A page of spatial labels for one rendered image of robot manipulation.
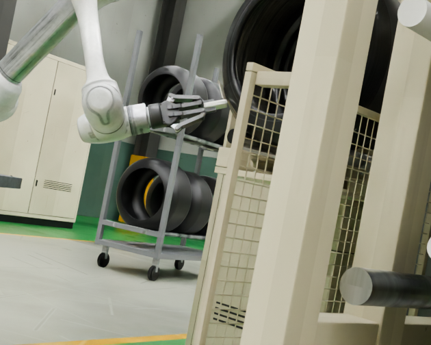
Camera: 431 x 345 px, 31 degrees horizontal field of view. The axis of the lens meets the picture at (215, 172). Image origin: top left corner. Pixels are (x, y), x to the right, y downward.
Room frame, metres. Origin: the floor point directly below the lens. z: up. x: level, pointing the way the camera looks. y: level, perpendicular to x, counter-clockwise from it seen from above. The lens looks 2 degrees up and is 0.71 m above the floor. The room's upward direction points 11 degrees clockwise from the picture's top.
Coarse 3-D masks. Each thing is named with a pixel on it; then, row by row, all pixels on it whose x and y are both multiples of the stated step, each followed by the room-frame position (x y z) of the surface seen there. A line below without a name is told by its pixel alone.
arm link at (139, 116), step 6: (132, 108) 2.26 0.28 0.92; (138, 108) 2.26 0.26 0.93; (144, 108) 2.26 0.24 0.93; (132, 114) 2.25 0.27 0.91; (138, 114) 2.25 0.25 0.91; (144, 114) 2.25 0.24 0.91; (132, 120) 2.25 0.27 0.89; (138, 120) 2.25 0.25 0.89; (144, 120) 2.25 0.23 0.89; (150, 120) 2.27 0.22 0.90; (132, 126) 2.25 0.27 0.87; (138, 126) 2.26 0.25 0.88; (144, 126) 2.26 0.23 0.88; (150, 126) 2.28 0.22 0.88; (132, 132) 2.27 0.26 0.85; (138, 132) 2.28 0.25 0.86; (144, 132) 2.29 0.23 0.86
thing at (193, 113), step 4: (200, 108) 2.29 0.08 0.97; (204, 108) 2.29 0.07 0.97; (172, 112) 2.28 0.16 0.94; (176, 112) 2.28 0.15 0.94; (180, 112) 2.28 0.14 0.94; (184, 112) 2.29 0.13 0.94; (188, 112) 2.29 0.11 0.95; (192, 112) 2.29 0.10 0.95; (196, 112) 2.29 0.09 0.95; (200, 112) 2.29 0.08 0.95; (172, 116) 2.28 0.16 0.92; (184, 116) 2.30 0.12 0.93; (188, 116) 2.30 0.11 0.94; (192, 116) 2.31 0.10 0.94
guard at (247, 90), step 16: (256, 64) 1.58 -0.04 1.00; (256, 96) 1.60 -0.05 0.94; (240, 112) 1.58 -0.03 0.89; (368, 112) 1.90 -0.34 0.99; (240, 128) 1.57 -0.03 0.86; (272, 128) 1.66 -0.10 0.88; (240, 144) 1.58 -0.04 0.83; (272, 160) 1.67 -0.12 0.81; (224, 192) 1.58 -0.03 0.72; (224, 208) 1.57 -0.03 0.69; (224, 224) 1.57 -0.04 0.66; (240, 224) 1.62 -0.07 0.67; (224, 240) 1.58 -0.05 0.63; (336, 240) 1.88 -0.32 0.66; (352, 240) 1.94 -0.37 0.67; (336, 256) 1.90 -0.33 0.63; (208, 272) 1.58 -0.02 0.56; (416, 272) 2.20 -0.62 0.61; (208, 288) 1.57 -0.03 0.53; (336, 288) 1.92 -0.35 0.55; (208, 304) 1.57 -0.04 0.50; (208, 320) 1.58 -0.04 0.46; (224, 336) 1.64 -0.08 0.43
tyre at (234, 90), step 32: (256, 0) 2.26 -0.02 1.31; (288, 0) 2.40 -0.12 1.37; (384, 0) 2.08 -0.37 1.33; (256, 32) 2.43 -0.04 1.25; (288, 32) 2.49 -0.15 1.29; (384, 32) 2.02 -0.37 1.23; (224, 64) 2.32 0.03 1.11; (288, 64) 2.49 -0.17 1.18; (384, 64) 2.03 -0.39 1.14; (256, 128) 2.21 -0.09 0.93
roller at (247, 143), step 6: (228, 132) 2.27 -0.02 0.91; (246, 132) 2.30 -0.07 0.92; (228, 138) 2.27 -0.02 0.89; (246, 144) 2.29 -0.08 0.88; (252, 144) 2.30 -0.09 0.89; (258, 144) 2.32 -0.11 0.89; (264, 144) 2.34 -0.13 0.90; (258, 150) 2.34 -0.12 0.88; (264, 150) 2.35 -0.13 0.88; (270, 150) 2.37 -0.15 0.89; (276, 150) 2.39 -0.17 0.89
